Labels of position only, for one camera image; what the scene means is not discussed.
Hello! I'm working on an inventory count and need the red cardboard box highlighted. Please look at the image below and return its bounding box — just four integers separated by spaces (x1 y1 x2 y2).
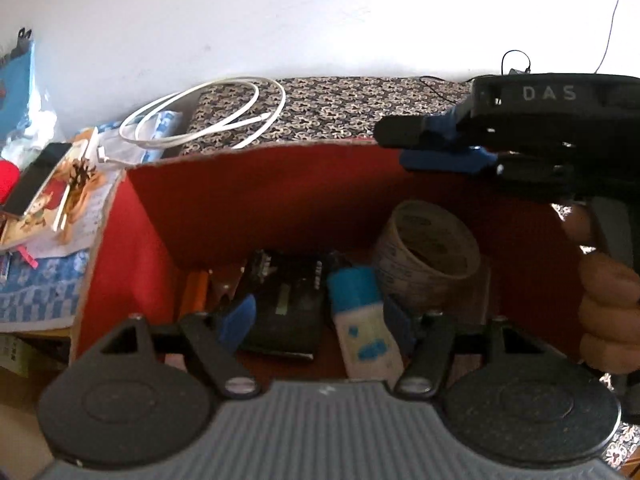
70 137 601 396

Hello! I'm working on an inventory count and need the blue bag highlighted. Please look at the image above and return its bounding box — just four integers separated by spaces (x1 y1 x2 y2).
0 30 38 126

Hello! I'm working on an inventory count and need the black charger cable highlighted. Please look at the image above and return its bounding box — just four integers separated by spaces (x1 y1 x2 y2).
419 50 532 102

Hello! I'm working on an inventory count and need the coiled white charging cable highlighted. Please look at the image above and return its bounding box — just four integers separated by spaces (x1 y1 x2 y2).
97 76 287 166

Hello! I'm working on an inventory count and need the smartphone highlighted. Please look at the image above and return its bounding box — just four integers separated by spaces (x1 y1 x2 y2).
2 142 73 218

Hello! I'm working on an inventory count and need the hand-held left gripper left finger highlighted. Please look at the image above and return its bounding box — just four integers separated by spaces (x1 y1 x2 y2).
107 294 262 398

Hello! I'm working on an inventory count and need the orange handled tool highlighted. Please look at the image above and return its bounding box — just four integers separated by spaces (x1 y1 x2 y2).
177 270 211 321

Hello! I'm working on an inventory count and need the large clear tape roll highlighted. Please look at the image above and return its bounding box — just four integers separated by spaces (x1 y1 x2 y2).
372 200 481 311

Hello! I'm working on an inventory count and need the white crumpled plastic bag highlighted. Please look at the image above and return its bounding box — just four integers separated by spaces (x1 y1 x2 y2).
5 105 66 161

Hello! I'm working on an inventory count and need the red plush toy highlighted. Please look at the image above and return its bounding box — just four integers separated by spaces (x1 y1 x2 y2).
0 160 21 206

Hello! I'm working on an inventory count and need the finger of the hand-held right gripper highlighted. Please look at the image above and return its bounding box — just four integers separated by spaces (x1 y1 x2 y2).
375 102 471 150
400 146 498 175

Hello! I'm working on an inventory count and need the black case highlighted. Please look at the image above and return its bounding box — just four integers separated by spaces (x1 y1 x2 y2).
240 249 331 361

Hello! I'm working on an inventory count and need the person's right hand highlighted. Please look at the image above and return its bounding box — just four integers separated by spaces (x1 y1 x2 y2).
562 205 640 373

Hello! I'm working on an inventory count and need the blue white tissue packet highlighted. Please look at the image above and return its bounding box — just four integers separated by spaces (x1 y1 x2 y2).
149 110 184 147

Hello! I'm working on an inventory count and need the illustrated book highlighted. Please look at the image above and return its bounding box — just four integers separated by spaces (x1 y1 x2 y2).
0 127 123 251

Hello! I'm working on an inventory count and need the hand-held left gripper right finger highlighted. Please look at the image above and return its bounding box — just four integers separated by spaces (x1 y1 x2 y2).
382 300 526 396

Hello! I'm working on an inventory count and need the blue checked packet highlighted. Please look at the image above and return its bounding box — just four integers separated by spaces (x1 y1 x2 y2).
0 247 93 331

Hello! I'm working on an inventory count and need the thin black wire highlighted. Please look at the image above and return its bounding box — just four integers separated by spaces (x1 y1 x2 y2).
594 0 629 75

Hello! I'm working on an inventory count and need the blue capped white bottle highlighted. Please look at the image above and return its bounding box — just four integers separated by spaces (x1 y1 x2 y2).
327 266 406 381

